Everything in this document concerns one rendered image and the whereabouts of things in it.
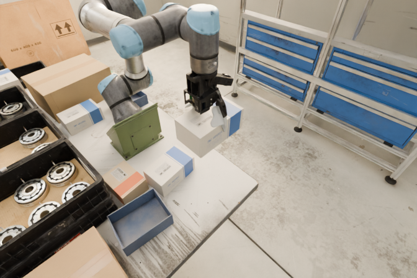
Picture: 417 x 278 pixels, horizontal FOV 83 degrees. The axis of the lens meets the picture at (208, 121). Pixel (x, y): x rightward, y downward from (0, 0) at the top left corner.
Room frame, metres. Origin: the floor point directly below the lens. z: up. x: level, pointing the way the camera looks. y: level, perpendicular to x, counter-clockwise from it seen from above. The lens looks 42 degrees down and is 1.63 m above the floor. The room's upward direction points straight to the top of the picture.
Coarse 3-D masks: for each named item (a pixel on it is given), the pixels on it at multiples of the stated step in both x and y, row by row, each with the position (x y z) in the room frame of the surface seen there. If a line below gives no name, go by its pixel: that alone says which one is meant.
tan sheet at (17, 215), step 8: (72, 160) 0.64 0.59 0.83; (80, 168) 0.59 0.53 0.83; (80, 176) 0.55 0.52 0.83; (88, 176) 0.55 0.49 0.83; (48, 184) 0.52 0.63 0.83; (72, 184) 0.52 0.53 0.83; (48, 192) 0.48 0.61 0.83; (56, 192) 0.48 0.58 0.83; (8, 200) 0.45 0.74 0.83; (48, 200) 0.45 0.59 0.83; (56, 200) 0.45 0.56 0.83; (0, 208) 0.42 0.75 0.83; (8, 208) 0.42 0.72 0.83; (16, 208) 0.42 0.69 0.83; (24, 208) 0.42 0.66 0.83; (32, 208) 0.42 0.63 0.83; (0, 216) 0.39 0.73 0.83; (8, 216) 0.39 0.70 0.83; (16, 216) 0.39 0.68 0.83; (24, 216) 0.39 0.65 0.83; (0, 224) 0.36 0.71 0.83; (8, 224) 0.36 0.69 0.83; (16, 224) 0.36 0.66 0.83; (24, 224) 0.36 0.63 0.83
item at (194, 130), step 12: (228, 108) 0.61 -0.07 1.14; (240, 108) 0.61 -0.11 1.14; (180, 120) 0.55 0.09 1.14; (192, 120) 0.55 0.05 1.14; (204, 120) 0.55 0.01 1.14; (228, 120) 0.56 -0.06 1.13; (240, 120) 0.60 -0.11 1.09; (180, 132) 0.54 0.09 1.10; (192, 132) 0.49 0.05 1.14; (204, 132) 0.49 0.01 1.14; (216, 132) 0.52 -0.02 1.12; (228, 132) 0.56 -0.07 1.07; (192, 144) 0.49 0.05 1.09; (204, 144) 0.48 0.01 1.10; (216, 144) 0.52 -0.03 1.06
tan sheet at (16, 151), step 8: (48, 128) 0.83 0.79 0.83; (48, 136) 0.78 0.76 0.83; (16, 144) 0.73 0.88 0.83; (0, 152) 0.68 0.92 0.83; (8, 152) 0.68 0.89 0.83; (16, 152) 0.68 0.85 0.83; (24, 152) 0.68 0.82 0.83; (0, 160) 0.64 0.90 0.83; (8, 160) 0.64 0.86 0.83; (16, 160) 0.64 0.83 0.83; (0, 168) 0.59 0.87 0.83
